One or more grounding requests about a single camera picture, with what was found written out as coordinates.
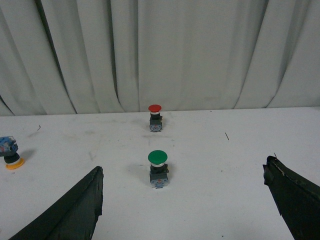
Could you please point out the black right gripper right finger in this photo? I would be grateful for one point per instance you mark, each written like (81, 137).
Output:
(297, 199)

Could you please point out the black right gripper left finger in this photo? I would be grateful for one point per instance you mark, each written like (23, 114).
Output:
(72, 217)

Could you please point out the yellow mushroom push button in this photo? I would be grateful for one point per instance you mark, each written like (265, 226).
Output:
(8, 150)

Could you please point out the green mushroom push button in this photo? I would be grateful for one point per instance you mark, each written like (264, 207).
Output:
(158, 173)

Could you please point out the red mushroom push button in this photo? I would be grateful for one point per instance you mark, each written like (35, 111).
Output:
(155, 121)

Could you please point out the white pleated curtain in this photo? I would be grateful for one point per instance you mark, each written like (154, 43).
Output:
(112, 56)

